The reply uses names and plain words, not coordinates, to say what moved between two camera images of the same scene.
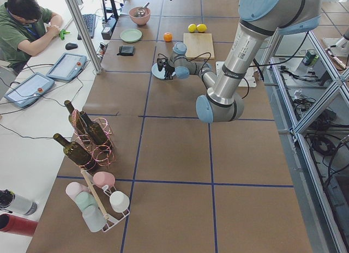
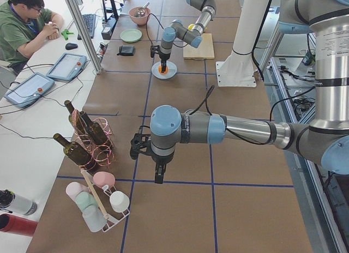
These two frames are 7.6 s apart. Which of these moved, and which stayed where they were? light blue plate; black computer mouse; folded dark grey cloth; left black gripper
Moved: left black gripper
Stayed: light blue plate; black computer mouse; folded dark grey cloth
